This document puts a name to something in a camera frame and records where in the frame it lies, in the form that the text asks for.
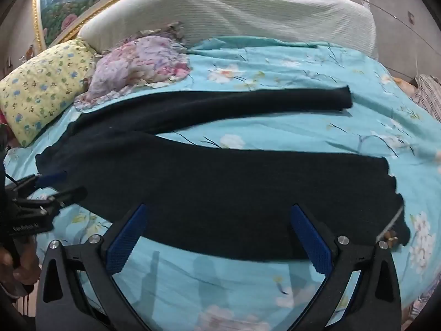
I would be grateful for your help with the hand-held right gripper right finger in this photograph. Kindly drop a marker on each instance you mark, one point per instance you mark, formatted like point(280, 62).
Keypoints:
point(311, 239)

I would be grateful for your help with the striped cloth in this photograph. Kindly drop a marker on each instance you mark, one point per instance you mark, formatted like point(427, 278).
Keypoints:
point(430, 93)

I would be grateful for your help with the white covered headboard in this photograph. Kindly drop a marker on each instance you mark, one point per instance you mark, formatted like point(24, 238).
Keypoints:
point(241, 10)

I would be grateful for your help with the pink floral ruffled pillow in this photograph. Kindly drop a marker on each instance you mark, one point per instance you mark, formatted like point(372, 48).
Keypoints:
point(137, 62)

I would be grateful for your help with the yellow patterned pillow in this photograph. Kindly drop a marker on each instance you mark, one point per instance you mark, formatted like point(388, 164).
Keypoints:
point(41, 89)

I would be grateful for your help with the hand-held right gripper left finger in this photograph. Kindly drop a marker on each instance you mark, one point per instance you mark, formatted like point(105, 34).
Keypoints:
point(124, 239)

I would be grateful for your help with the wall switch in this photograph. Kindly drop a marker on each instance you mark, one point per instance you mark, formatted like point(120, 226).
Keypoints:
point(411, 17)

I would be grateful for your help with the blue floral bedsheet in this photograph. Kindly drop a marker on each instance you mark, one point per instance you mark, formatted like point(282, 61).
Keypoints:
point(275, 127)

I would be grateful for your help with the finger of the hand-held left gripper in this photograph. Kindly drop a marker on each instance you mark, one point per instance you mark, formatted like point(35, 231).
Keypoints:
point(51, 179)
point(67, 196)

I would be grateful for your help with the person's left hand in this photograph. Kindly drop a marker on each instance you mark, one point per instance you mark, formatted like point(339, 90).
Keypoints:
point(21, 275)

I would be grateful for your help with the black pants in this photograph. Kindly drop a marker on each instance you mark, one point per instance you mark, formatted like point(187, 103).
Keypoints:
point(206, 186)

